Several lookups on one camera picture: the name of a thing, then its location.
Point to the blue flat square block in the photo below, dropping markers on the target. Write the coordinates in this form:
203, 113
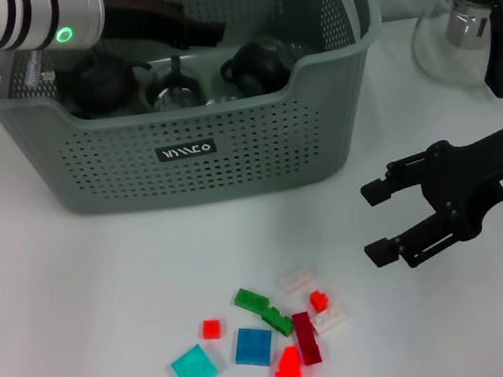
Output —
252, 346

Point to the white flat building block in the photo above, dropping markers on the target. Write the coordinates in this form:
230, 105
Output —
297, 279
332, 318

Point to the bright red slope block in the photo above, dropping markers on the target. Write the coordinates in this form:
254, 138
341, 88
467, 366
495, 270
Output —
288, 369

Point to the black clay teapot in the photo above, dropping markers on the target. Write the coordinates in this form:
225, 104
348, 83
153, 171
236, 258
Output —
105, 82

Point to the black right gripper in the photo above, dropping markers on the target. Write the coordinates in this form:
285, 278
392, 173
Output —
466, 183

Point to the small orange-red building block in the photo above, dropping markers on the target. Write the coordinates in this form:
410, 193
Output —
319, 301

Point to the green long building block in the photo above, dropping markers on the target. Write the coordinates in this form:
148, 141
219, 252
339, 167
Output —
250, 299

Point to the grey-green perforated storage basket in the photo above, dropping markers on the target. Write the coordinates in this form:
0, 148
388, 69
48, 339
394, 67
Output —
252, 159

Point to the dark red building brick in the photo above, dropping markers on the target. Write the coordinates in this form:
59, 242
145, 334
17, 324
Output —
307, 337

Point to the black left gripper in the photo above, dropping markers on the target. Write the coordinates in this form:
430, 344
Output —
138, 17

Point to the teal flat square block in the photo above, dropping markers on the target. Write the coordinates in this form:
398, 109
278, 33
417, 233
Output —
194, 369

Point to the small red square block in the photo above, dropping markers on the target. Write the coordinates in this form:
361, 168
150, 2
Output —
211, 330

